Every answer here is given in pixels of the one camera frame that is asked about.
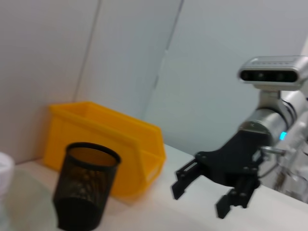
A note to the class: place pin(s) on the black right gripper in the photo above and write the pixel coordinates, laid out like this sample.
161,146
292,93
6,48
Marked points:
235,158

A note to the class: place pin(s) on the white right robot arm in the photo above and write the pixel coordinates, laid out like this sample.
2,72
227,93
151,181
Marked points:
272,120

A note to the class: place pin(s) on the black mesh pen cup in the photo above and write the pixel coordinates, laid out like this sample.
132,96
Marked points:
81,192

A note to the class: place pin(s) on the pale green glass fruit plate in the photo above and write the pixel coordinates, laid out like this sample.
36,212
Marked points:
31,202

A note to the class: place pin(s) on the yellow plastic storage bin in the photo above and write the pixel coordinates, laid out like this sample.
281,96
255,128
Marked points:
115,142

